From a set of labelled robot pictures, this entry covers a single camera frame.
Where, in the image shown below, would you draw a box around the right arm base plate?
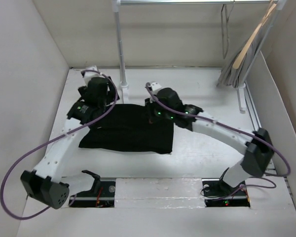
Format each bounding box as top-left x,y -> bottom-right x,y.
200,178 -> 251,208

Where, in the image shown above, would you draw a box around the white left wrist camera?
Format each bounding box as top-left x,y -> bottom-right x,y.
81,65 -> 99,86

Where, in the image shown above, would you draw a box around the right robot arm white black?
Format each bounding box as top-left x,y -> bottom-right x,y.
145,82 -> 274,195

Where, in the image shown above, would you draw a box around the wooden hanger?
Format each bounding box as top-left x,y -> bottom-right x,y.
232,0 -> 277,69

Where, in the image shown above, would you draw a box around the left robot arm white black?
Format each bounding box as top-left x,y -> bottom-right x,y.
20,76 -> 119,209

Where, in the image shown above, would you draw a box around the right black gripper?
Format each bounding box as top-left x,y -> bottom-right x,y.
140,96 -> 173,124

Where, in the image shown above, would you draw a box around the silver clothes rack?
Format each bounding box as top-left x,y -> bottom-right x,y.
111,0 -> 285,102

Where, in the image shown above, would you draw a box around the black trousers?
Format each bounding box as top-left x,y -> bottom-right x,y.
78,104 -> 174,155

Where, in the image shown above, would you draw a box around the grey hanging garment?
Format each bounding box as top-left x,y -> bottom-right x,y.
218,8 -> 273,88

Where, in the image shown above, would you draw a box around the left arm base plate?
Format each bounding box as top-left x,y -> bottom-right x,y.
68,179 -> 116,208

